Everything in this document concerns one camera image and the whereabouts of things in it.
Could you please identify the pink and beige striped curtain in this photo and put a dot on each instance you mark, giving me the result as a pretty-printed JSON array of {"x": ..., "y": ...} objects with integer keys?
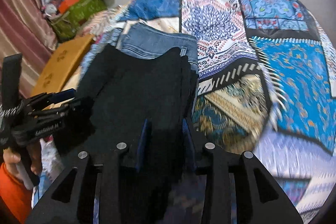
[{"x": 18, "y": 19}]

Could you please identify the black pants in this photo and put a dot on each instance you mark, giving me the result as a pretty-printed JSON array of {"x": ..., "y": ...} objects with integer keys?
[{"x": 131, "y": 87}]

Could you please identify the person's left forearm orange sleeve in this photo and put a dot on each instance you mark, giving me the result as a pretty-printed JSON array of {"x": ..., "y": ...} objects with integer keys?
[{"x": 13, "y": 197}]

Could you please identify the orange box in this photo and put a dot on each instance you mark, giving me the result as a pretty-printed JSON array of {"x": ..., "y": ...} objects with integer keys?
[{"x": 70, "y": 2}]

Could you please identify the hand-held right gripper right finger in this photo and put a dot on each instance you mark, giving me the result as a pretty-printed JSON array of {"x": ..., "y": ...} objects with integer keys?
[{"x": 189, "y": 145}]

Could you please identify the person's left hand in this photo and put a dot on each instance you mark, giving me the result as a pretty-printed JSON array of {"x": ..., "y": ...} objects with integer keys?
[{"x": 13, "y": 161}]

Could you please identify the blue patterned patchwork blanket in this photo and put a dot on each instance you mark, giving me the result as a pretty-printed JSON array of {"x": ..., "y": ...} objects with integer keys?
[{"x": 288, "y": 69}]

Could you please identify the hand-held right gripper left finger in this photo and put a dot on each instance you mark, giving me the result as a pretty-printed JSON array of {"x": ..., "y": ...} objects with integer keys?
[{"x": 143, "y": 145}]

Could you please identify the brown board with paw prints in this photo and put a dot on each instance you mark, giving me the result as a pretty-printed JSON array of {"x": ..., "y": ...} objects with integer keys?
[{"x": 63, "y": 64}]

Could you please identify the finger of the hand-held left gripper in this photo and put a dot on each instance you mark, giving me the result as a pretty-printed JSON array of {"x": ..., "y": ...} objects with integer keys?
[
  {"x": 78, "y": 106},
  {"x": 64, "y": 95}
]

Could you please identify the blue jeans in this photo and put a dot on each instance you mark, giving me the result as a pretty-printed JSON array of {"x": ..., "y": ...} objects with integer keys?
[{"x": 157, "y": 41}]

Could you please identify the green fabric storage bag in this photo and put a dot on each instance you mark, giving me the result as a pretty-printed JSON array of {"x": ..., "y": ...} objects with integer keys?
[{"x": 78, "y": 16}]

